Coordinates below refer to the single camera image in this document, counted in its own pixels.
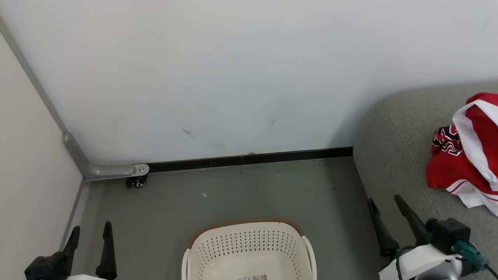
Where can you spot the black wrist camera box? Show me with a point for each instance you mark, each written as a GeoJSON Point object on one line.
{"type": "Point", "coordinates": [42, 268]}
{"type": "Point", "coordinates": [447, 233]}

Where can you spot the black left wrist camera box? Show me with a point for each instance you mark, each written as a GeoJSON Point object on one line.
{"type": "Point", "coordinates": [42, 268]}

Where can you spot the small black caster wheel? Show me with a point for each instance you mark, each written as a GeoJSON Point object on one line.
{"type": "Point", "coordinates": [137, 182]}

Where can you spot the red and white striped garment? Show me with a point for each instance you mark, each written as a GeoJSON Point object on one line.
{"type": "Point", "coordinates": [480, 128]}

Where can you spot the black baseboard strip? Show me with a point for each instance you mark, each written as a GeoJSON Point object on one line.
{"type": "Point", "coordinates": [253, 158]}

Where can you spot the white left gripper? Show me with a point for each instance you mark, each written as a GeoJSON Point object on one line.
{"type": "Point", "coordinates": [83, 277]}

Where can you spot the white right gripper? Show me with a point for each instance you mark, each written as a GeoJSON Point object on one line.
{"type": "Point", "coordinates": [424, 264]}

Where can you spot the cream perforated plastic laundry basket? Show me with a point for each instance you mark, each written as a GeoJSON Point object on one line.
{"type": "Point", "coordinates": [249, 249]}

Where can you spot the grey metal partition frame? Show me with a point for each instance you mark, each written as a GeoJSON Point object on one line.
{"type": "Point", "coordinates": [101, 171]}

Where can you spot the red jersey with black lettering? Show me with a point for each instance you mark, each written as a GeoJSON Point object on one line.
{"type": "Point", "coordinates": [445, 169]}

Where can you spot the grey fabric sofa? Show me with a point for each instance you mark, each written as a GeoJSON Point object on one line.
{"type": "Point", "coordinates": [397, 155]}

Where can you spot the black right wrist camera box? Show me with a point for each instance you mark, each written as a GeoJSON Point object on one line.
{"type": "Point", "coordinates": [447, 233]}

